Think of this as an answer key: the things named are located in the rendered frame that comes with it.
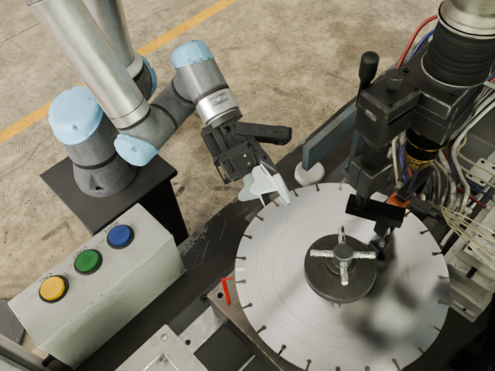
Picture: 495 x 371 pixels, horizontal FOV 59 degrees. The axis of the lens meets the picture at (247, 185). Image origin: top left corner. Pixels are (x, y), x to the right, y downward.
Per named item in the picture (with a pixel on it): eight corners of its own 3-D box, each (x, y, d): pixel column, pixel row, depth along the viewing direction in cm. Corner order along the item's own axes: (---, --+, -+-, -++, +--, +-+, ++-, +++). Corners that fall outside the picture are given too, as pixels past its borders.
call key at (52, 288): (51, 307, 74) (47, 302, 72) (40, 291, 76) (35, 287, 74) (72, 291, 76) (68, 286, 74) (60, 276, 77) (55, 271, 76)
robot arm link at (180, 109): (139, 116, 92) (154, 93, 83) (169, 84, 97) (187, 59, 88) (168, 140, 94) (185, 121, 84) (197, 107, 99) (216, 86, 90)
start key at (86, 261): (87, 279, 77) (82, 274, 75) (74, 265, 79) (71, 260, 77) (105, 264, 78) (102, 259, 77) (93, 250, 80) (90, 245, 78)
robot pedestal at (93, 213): (97, 291, 171) (-3, 176, 110) (175, 226, 186) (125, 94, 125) (160, 365, 153) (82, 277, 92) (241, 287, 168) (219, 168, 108)
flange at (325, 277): (315, 228, 73) (316, 220, 71) (382, 248, 70) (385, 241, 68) (295, 287, 67) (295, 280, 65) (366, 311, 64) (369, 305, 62)
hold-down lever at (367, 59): (393, 93, 45) (412, 78, 46) (352, 57, 48) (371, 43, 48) (380, 131, 53) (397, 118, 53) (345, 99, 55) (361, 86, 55)
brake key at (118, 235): (119, 253, 79) (116, 248, 78) (107, 240, 81) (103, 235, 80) (137, 239, 81) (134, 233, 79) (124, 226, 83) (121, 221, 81)
